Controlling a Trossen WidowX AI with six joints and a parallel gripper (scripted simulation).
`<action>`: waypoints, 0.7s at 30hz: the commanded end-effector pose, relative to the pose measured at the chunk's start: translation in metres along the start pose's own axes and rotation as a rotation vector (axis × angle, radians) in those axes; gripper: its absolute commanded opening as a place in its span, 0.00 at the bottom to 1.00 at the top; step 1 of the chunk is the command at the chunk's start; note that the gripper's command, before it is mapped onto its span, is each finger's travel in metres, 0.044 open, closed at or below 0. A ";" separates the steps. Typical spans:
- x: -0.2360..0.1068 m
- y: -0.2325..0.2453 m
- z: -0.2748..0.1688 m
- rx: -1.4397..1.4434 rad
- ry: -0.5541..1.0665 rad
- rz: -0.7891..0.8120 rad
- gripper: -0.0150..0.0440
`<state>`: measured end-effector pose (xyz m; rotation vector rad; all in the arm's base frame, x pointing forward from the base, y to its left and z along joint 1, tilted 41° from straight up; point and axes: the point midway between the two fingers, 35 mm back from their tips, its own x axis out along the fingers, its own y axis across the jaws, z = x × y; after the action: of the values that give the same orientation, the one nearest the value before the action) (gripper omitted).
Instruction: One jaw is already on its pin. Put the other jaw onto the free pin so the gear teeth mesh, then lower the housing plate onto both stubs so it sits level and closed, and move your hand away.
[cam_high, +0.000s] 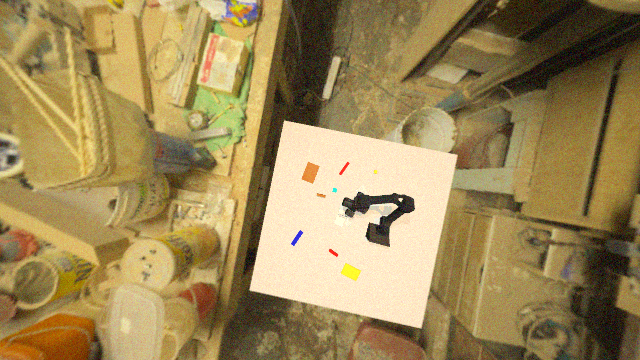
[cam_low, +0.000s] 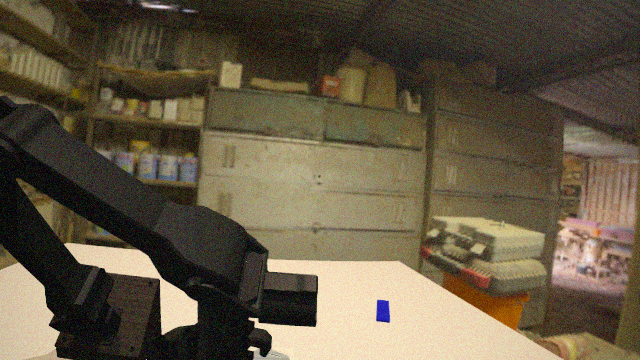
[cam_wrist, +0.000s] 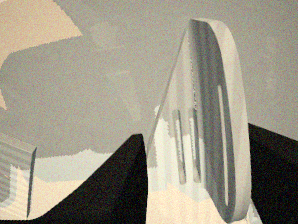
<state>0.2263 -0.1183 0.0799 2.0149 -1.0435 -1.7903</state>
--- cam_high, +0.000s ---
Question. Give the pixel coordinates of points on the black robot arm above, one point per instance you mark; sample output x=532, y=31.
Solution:
x=407, y=205

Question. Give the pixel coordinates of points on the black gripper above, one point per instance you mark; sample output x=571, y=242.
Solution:
x=349, y=211

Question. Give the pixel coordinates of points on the small blue block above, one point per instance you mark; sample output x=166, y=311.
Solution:
x=296, y=238

